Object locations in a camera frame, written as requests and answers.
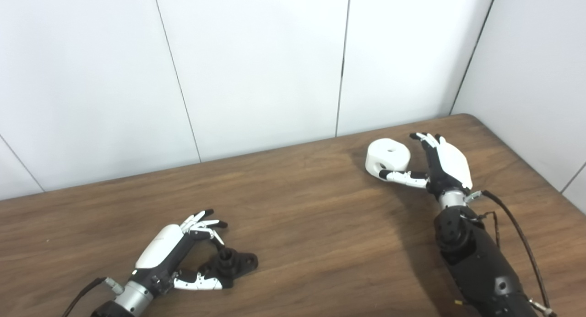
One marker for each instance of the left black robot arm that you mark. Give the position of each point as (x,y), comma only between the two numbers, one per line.
(126,303)

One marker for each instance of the black flanged holder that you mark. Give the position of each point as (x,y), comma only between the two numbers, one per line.
(231,262)

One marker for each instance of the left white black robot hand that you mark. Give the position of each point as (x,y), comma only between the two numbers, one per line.
(160,250)

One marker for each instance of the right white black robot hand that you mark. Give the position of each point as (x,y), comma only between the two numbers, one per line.
(451,163)

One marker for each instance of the round white piece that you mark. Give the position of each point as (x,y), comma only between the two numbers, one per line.
(389,154)

